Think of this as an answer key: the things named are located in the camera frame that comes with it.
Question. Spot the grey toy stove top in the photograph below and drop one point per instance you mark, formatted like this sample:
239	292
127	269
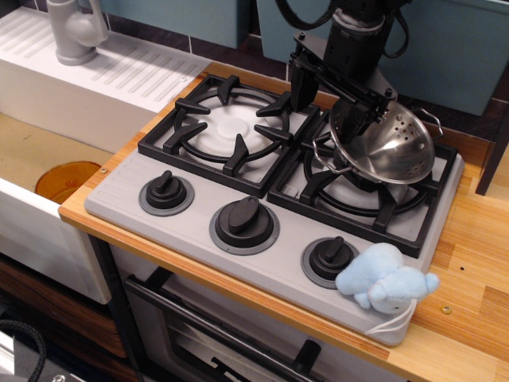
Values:
276	270

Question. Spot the white toy sink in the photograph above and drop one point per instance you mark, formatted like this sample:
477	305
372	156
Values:
53	113

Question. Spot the black burner grate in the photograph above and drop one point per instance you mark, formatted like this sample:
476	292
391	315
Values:
230	133
411	217

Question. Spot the toy oven door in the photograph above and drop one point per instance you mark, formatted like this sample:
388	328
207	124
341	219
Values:
333	364

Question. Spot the black oven door handle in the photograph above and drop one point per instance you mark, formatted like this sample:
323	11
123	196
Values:
192	344

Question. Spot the black left stove knob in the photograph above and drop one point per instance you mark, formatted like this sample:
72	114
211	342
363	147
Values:
166	195

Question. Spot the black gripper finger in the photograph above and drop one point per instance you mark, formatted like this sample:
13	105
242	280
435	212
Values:
349	120
304	87

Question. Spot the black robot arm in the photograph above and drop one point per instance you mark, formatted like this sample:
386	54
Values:
365	10

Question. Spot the light blue plush toy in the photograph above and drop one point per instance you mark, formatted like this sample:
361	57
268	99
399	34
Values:
378	279

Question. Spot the black right stove knob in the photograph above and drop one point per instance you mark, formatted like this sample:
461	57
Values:
324	259

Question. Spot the grey toy faucet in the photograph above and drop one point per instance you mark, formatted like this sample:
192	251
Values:
77	35

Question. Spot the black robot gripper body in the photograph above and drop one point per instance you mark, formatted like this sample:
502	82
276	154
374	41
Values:
344	52

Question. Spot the black middle stove knob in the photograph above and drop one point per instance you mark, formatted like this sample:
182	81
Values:
244	227

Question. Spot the black right burner grate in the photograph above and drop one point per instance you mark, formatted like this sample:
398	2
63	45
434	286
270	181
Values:
411	217

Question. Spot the orange plastic plate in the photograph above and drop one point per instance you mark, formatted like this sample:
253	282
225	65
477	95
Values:
60	182

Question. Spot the dark wooden post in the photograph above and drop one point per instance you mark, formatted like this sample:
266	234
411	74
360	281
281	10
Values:
495	119

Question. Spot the steel colander pot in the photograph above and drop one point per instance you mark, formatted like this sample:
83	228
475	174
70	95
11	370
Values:
398	149

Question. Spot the black left burner grate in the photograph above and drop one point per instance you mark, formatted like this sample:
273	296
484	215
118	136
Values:
230	133

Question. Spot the black stove knob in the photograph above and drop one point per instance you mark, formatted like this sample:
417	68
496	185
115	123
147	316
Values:
244	227
166	195
324	259

